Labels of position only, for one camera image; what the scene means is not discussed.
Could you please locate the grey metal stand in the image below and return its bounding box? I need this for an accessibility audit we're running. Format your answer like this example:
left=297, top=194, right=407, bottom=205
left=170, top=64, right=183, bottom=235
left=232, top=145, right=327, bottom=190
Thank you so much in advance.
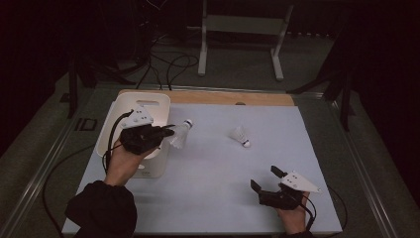
left=197, top=0, right=295, bottom=82

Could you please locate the person's right hand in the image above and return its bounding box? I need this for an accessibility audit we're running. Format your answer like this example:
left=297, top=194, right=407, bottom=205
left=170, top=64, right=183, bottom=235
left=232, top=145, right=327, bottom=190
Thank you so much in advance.
left=275, top=192, right=310, bottom=236

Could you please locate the black tripod stand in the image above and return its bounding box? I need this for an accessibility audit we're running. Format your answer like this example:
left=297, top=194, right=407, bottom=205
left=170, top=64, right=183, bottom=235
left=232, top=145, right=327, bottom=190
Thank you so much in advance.
left=286, top=62, right=356, bottom=133
left=65, top=59, right=137, bottom=119

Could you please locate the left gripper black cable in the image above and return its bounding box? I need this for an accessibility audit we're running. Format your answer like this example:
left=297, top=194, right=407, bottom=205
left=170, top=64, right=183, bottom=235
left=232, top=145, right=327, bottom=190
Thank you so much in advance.
left=102, top=109, right=135, bottom=175

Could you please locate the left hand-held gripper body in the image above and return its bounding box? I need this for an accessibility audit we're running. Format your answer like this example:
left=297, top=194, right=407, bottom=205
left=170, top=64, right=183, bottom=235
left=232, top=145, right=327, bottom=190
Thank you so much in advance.
left=118, top=104, right=166, bottom=157

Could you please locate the thin black floor cable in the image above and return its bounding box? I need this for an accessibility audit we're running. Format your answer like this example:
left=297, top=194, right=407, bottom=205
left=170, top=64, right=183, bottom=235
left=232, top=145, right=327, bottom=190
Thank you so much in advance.
left=42, top=143, right=97, bottom=237

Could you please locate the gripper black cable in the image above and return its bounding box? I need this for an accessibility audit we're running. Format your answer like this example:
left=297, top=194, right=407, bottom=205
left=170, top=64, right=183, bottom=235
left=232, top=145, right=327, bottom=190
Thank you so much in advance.
left=283, top=184, right=349, bottom=232
left=102, top=109, right=135, bottom=175

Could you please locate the white plastic bin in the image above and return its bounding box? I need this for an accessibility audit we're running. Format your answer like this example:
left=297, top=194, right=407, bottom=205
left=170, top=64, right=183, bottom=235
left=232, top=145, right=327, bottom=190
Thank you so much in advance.
left=95, top=91, right=172, bottom=179

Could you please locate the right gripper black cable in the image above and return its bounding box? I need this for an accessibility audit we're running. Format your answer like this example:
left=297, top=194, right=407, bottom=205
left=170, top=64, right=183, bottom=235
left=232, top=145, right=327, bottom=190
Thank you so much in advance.
left=283, top=184, right=349, bottom=232

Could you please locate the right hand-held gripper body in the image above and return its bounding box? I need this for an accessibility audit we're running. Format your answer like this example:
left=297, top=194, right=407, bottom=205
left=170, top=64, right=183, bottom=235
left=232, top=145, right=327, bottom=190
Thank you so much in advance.
left=257, top=171, right=322, bottom=211

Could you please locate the person's left hand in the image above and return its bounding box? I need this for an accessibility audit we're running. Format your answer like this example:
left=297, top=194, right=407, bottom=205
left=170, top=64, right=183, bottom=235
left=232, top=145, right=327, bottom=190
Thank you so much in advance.
left=104, top=139, right=158, bottom=187

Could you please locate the white shuttlecock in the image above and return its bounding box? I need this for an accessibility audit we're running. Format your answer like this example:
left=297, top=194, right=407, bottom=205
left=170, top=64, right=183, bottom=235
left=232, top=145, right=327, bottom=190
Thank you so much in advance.
left=168, top=118, right=194, bottom=150
left=229, top=125, right=252, bottom=149

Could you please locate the pale blue table mat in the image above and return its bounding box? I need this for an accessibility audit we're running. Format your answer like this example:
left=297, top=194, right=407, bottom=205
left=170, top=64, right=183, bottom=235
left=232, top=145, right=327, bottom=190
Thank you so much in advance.
left=61, top=101, right=344, bottom=236

